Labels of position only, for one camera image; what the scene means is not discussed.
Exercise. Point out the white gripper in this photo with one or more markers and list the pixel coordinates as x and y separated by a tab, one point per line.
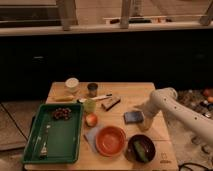
146	124

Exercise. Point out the blue sponge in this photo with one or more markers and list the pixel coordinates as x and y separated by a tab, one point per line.
133	117

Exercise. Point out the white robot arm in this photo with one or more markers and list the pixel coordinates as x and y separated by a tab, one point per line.
165	100

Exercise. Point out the green plastic tray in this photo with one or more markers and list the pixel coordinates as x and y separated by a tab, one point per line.
63	137

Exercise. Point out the green cucumber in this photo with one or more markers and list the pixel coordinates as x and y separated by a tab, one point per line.
140	151

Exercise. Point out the black bowl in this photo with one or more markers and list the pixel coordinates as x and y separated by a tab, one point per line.
147	145

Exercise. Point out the dark rectangular block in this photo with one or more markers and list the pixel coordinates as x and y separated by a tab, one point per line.
109	103

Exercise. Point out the wooden table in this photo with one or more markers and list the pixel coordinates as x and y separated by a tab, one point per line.
131	94

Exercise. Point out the orange bowl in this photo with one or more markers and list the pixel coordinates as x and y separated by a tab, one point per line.
110	141

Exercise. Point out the red yellow apple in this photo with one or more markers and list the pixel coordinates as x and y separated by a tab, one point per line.
91	120

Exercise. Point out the light green cup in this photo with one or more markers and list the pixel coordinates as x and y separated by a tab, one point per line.
89	106

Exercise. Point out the blue grey cloth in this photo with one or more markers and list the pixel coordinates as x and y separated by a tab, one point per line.
90	137

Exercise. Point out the dark grey cup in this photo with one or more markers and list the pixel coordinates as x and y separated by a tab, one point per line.
92	89

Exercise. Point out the white cup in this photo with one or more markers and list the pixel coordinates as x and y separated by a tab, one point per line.
72	84

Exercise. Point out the yellow banana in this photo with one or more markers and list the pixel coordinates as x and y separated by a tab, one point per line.
63	98

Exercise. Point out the bunch of dark grapes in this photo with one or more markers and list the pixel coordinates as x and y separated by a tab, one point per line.
61	113

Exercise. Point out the metal fork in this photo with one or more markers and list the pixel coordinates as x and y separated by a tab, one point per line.
43	151

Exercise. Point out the white handled knife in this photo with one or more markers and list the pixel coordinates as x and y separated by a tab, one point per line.
101	97

